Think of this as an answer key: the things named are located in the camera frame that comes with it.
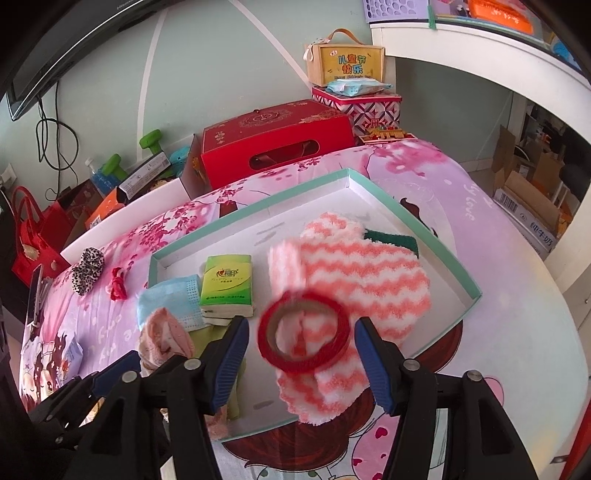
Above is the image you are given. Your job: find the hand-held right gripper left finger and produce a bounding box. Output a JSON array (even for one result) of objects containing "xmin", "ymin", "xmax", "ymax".
[{"xmin": 60, "ymin": 316, "xmax": 250, "ymax": 480}]

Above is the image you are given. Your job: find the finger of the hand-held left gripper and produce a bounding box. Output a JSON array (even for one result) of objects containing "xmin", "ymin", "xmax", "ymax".
[
  {"xmin": 46, "ymin": 408, "xmax": 109, "ymax": 462},
  {"xmin": 28, "ymin": 350, "xmax": 143, "ymax": 423}
]

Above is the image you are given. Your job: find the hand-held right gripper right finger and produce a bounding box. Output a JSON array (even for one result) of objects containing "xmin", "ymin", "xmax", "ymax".
[{"xmin": 353, "ymin": 316, "xmax": 541, "ymax": 480}]

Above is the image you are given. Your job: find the red tape roll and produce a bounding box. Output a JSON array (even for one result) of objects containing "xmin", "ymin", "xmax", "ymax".
[{"xmin": 257, "ymin": 291, "xmax": 352, "ymax": 372}]

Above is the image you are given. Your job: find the pink cloth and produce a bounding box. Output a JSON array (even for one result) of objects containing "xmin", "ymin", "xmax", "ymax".
[{"xmin": 137, "ymin": 308, "xmax": 195, "ymax": 374}]

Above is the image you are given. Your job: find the blue face mask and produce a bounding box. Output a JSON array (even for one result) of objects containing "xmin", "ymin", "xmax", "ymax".
[{"xmin": 137, "ymin": 274, "xmax": 206, "ymax": 333}]

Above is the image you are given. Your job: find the teal shallow box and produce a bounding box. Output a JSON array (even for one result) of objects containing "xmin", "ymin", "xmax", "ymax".
[{"xmin": 148, "ymin": 167, "xmax": 482, "ymax": 444}]

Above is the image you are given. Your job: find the light green cloth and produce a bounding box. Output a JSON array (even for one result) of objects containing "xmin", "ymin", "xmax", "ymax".
[{"xmin": 189, "ymin": 323, "xmax": 243, "ymax": 421}]

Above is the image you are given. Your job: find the purple wet wipes packet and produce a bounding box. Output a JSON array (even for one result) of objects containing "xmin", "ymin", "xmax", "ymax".
[{"xmin": 60, "ymin": 339, "xmax": 84, "ymax": 377}]

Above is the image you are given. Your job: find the black white spotted scrunchie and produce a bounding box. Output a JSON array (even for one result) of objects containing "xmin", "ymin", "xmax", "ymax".
[{"xmin": 70, "ymin": 247, "xmax": 105, "ymax": 296}]

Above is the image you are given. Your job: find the black flat device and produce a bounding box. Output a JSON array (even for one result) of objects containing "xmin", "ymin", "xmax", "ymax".
[{"xmin": 28, "ymin": 264, "xmax": 51, "ymax": 326}]

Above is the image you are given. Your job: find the dark green cloth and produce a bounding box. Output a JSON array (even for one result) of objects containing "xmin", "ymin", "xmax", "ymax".
[{"xmin": 362, "ymin": 228, "xmax": 420, "ymax": 259}]

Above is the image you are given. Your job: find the white bed board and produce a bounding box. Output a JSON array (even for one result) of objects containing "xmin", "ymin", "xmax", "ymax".
[{"xmin": 60, "ymin": 178, "xmax": 185, "ymax": 264}]

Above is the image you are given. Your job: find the red bag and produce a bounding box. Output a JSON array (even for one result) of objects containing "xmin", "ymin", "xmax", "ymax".
[{"xmin": 10, "ymin": 185, "xmax": 70, "ymax": 278}]

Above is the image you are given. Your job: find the orange carton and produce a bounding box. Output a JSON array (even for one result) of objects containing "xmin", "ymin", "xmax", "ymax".
[{"xmin": 84, "ymin": 151, "xmax": 183, "ymax": 232}]

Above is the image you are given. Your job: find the printed blanket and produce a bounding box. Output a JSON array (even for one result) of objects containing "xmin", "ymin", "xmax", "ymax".
[{"xmin": 21, "ymin": 138, "xmax": 583, "ymax": 480}]

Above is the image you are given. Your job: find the dark red box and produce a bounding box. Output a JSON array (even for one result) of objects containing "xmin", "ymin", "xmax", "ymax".
[{"xmin": 55, "ymin": 180, "xmax": 100, "ymax": 232}]

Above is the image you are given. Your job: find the blue plastic bottle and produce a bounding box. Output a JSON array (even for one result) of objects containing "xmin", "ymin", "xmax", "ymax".
[{"xmin": 84, "ymin": 158, "xmax": 116, "ymax": 197}]

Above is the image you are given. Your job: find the green dumbbell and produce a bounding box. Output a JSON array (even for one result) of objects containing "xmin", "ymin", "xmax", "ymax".
[
  {"xmin": 139, "ymin": 130, "xmax": 163, "ymax": 162},
  {"xmin": 99, "ymin": 154, "xmax": 127, "ymax": 183}
]

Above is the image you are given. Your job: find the white barcode carton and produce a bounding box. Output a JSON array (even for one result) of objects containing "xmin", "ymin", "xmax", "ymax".
[{"xmin": 492, "ymin": 171, "xmax": 561, "ymax": 259}]

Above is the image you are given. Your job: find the red gold palace model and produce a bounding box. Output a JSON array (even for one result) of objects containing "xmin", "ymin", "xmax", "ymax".
[{"xmin": 358, "ymin": 124, "xmax": 419, "ymax": 145}]

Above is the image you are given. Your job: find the red gift box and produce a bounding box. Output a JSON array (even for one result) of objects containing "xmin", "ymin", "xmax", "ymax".
[{"xmin": 180, "ymin": 99, "xmax": 356, "ymax": 195}]

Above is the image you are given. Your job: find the brown cardboard box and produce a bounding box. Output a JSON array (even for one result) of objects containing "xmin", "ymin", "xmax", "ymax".
[{"xmin": 490, "ymin": 124, "xmax": 566, "ymax": 195}]

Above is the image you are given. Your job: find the red patterned tin box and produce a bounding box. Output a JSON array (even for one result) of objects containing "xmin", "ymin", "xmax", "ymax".
[{"xmin": 311, "ymin": 85, "xmax": 403, "ymax": 137}]

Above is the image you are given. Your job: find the light blue wipes pack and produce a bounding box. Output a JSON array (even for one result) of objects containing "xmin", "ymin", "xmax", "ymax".
[{"xmin": 324, "ymin": 78, "xmax": 393, "ymax": 97}]

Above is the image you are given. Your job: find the white desk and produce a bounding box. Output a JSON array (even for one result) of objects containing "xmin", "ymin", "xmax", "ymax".
[{"xmin": 369, "ymin": 18, "xmax": 591, "ymax": 296}]

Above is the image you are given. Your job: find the black monitor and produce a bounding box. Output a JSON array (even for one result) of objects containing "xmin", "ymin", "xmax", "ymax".
[{"xmin": 0, "ymin": 0, "xmax": 153, "ymax": 121}]

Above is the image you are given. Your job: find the purple plastic basket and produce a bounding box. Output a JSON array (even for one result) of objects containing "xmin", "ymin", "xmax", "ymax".
[{"xmin": 362, "ymin": 0, "xmax": 430, "ymax": 24}]

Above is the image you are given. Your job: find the orange packet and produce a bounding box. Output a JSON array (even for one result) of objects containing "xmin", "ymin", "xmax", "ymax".
[{"xmin": 466, "ymin": 0, "xmax": 536, "ymax": 35}]

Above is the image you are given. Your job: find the red hair tie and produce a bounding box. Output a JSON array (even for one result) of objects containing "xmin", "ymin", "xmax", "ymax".
[{"xmin": 105, "ymin": 266, "xmax": 132, "ymax": 302}]

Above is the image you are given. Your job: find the black cable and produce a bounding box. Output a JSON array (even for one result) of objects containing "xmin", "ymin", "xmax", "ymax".
[{"xmin": 37, "ymin": 78, "xmax": 79, "ymax": 204}]

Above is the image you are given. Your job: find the tan gift box with handle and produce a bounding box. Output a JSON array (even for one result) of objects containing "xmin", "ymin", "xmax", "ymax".
[{"xmin": 303, "ymin": 28, "xmax": 386, "ymax": 87}]

